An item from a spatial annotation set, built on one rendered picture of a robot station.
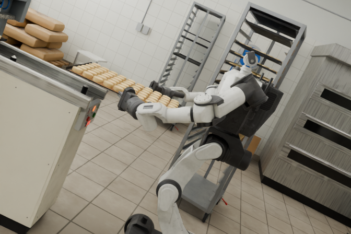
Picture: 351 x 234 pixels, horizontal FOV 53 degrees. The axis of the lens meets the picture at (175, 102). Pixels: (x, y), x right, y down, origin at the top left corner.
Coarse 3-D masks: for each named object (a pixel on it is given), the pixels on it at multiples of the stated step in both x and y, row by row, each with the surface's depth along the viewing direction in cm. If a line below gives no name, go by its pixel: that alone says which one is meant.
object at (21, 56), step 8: (0, 48) 210; (8, 48) 210; (16, 48) 211; (16, 56) 210; (24, 56) 210; (32, 56) 209; (32, 64) 210; (40, 64) 210; (48, 64) 209; (48, 72) 210; (56, 72) 210; (64, 72) 209; (64, 80) 210; (72, 80) 210; (80, 80) 209; (80, 88) 210; (88, 88) 210; (96, 88) 209; (96, 96) 210; (104, 96) 210
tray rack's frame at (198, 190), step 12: (264, 12) 274; (288, 24) 298; (300, 24) 265; (264, 60) 336; (192, 180) 342; (204, 180) 356; (228, 180) 352; (192, 192) 316; (204, 192) 328; (204, 204) 304
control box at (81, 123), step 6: (90, 102) 196; (96, 102) 200; (90, 108) 189; (96, 108) 203; (84, 114) 186; (90, 114) 197; (78, 120) 187; (84, 120) 189; (90, 120) 202; (78, 126) 188; (84, 126) 195
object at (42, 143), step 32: (0, 96) 184; (32, 96) 182; (0, 128) 187; (32, 128) 185; (64, 128) 183; (0, 160) 190; (32, 160) 188; (64, 160) 200; (0, 192) 193; (32, 192) 191; (0, 224) 200; (32, 224) 196
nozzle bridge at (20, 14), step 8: (0, 0) 210; (16, 0) 223; (24, 0) 219; (8, 8) 222; (16, 8) 224; (24, 8) 223; (0, 16) 209; (8, 16) 217; (16, 16) 225; (24, 16) 227; (0, 24) 228; (0, 32) 229
